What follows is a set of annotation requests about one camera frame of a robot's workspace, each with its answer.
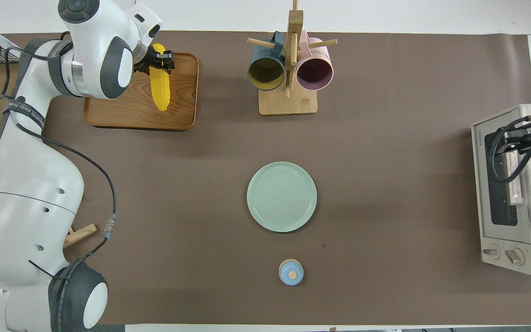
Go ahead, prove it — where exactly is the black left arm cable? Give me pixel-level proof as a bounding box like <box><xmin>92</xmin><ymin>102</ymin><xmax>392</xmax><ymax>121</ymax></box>
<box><xmin>0</xmin><ymin>32</ymin><xmax>118</xmax><ymax>332</ymax></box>

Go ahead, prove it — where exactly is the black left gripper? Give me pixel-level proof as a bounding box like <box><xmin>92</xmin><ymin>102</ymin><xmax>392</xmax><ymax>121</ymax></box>
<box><xmin>132</xmin><ymin>47</ymin><xmax>176</xmax><ymax>76</ymax></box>

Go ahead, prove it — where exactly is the wooden plate rack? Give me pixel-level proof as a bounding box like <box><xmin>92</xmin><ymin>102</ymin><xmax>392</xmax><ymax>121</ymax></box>
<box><xmin>63</xmin><ymin>224</ymin><xmax>98</xmax><ymax>249</ymax></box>

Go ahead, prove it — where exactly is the yellow corn cob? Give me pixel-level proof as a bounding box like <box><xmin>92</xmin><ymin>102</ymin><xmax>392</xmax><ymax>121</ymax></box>
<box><xmin>149</xmin><ymin>43</ymin><xmax>171</xmax><ymax>112</ymax></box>

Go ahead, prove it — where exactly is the dark teal mug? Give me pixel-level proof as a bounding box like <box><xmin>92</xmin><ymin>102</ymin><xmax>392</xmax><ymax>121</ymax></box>
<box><xmin>247</xmin><ymin>31</ymin><xmax>287</xmax><ymax>92</ymax></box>

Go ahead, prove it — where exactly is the wooden mug rack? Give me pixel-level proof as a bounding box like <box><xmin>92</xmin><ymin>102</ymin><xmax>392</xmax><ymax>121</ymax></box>
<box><xmin>247</xmin><ymin>0</ymin><xmax>338</xmax><ymax>116</ymax></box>

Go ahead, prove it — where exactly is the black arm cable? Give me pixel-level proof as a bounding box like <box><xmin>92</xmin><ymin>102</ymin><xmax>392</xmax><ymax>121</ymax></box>
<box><xmin>0</xmin><ymin>32</ymin><xmax>118</xmax><ymax>332</ymax></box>
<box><xmin>489</xmin><ymin>115</ymin><xmax>531</xmax><ymax>183</ymax></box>

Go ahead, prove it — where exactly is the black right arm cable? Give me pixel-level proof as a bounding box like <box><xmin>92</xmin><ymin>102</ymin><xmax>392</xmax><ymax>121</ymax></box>
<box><xmin>489</xmin><ymin>115</ymin><xmax>531</xmax><ymax>183</ymax></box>

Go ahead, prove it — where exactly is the pale green plate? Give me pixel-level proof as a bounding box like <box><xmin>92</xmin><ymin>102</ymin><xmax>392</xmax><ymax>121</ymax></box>
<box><xmin>247</xmin><ymin>161</ymin><xmax>318</xmax><ymax>233</ymax></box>

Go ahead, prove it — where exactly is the brown wooden tray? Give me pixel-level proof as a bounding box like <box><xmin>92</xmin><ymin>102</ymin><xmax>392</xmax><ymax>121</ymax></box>
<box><xmin>83</xmin><ymin>49</ymin><xmax>200</xmax><ymax>131</ymax></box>

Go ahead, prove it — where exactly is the brown table mat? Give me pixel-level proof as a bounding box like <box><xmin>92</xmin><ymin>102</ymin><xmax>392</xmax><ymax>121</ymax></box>
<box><xmin>0</xmin><ymin>30</ymin><xmax>531</xmax><ymax>326</ymax></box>

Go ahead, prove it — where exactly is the pink mug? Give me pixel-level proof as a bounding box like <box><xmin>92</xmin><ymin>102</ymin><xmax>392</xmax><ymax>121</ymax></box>
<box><xmin>296</xmin><ymin>30</ymin><xmax>335</xmax><ymax>91</ymax></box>

